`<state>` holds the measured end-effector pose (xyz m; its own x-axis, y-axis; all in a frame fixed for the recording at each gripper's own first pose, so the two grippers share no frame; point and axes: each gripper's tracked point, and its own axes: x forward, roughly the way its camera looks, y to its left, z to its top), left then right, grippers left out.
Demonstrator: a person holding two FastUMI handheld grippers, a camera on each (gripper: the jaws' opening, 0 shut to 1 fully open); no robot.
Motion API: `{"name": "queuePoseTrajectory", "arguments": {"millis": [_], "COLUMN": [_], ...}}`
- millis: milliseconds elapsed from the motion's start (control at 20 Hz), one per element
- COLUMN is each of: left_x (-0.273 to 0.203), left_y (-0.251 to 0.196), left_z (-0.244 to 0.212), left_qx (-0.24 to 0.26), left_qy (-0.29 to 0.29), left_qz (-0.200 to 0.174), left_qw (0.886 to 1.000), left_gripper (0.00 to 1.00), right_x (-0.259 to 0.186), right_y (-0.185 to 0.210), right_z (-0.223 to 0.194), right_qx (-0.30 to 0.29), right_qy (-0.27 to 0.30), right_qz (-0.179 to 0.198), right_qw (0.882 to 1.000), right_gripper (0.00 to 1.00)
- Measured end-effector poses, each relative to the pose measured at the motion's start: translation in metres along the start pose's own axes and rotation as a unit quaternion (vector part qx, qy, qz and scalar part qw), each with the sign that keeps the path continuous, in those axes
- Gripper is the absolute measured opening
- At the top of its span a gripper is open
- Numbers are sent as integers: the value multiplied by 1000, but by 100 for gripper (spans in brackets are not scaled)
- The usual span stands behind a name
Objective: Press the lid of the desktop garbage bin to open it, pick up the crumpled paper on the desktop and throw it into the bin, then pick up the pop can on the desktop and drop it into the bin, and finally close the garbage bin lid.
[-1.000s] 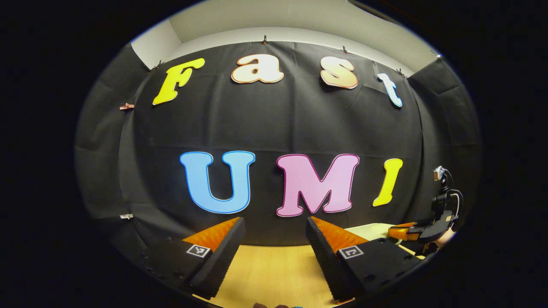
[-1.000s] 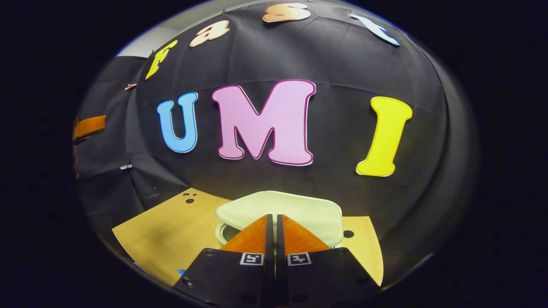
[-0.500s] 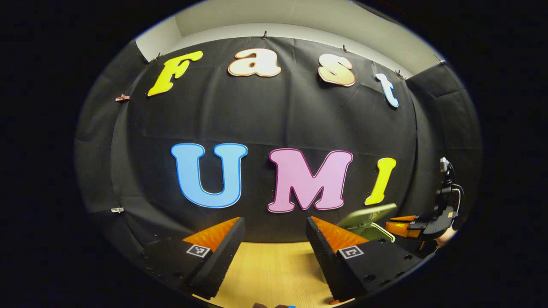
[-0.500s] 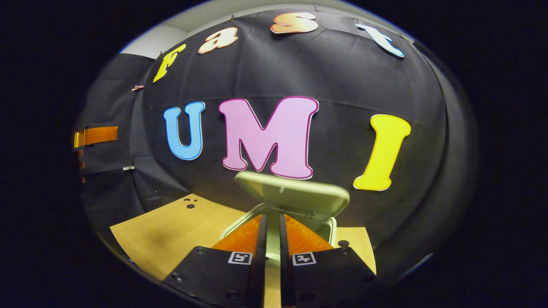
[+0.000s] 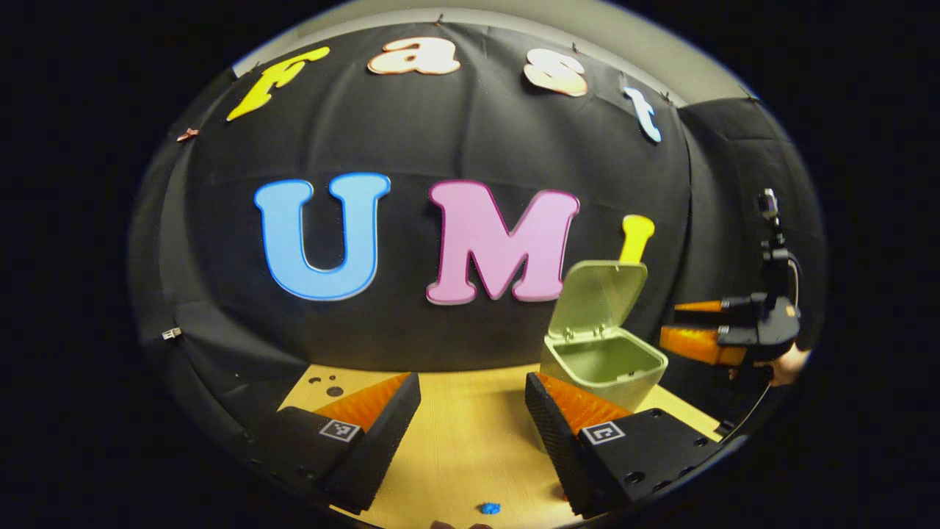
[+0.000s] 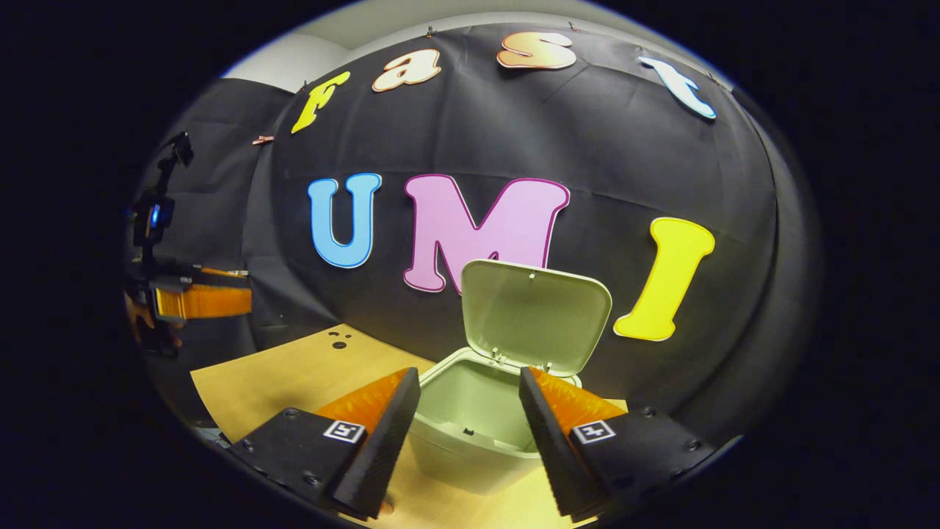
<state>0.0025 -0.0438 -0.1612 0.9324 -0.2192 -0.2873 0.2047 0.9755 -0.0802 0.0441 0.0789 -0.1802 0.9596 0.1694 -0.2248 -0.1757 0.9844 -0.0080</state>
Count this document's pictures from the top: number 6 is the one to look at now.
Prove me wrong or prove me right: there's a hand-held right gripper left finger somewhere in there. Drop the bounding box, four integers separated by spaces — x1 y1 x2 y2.
229 367 422 521

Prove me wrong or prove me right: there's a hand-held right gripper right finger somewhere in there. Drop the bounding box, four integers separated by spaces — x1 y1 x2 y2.
518 366 717 524

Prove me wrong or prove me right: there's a green desktop garbage bin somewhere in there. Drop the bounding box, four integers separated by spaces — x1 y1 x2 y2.
406 259 614 497

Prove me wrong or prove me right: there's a wooden desktop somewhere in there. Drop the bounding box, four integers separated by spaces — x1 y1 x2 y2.
191 323 629 529

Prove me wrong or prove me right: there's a black backdrop cloth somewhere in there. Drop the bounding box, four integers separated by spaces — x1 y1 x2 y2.
125 22 823 442

